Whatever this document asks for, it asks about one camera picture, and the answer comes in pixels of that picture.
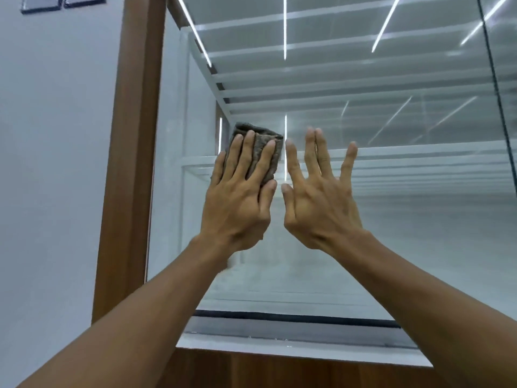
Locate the person's left hand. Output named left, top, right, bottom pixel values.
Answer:
left=200, top=130, right=278, bottom=255

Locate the person's right hand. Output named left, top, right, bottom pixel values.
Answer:
left=281, top=126, right=374, bottom=255

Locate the grey cleaning cloth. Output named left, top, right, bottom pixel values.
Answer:
left=224, top=122, right=284, bottom=187

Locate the person's left forearm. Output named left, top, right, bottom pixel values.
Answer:
left=16, top=234, right=240, bottom=388

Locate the person's right forearm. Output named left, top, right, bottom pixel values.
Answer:
left=328, top=229, right=517, bottom=388

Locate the large clear glass pane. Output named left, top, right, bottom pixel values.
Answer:
left=145, top=0, right=517, bottom=349

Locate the black rubber seal strip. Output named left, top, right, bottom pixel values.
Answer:
left=193, top=310, right=401, bottom=329

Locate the white window sill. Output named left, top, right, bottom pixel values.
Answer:
left=176, top=332, right=434, bottom=368

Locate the brown wooden base panel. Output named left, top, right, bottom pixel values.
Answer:
left=157, top=347, right=450, bottom=388

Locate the brown wooden frame post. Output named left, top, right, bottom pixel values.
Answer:
left=92, top=0, right=169, bottom=324

